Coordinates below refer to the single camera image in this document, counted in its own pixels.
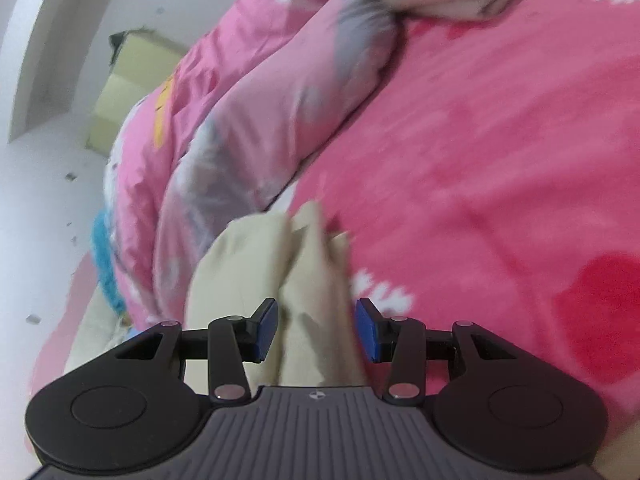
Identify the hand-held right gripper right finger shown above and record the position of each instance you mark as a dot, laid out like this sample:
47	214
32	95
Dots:
367	332

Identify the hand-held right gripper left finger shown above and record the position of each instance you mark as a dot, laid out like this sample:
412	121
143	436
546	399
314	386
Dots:
267	332

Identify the beige zip jacket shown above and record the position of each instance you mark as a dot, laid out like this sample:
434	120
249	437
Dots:
310	285

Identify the pink printed quilt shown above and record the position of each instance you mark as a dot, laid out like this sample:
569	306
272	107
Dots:
240	135

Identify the pink padded headboard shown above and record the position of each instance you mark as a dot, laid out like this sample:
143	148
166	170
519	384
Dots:
65	320

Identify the pink floral fleece blanket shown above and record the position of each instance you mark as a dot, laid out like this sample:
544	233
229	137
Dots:
475	160

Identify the cream wardrobe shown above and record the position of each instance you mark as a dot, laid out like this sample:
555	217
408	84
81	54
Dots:
130	90

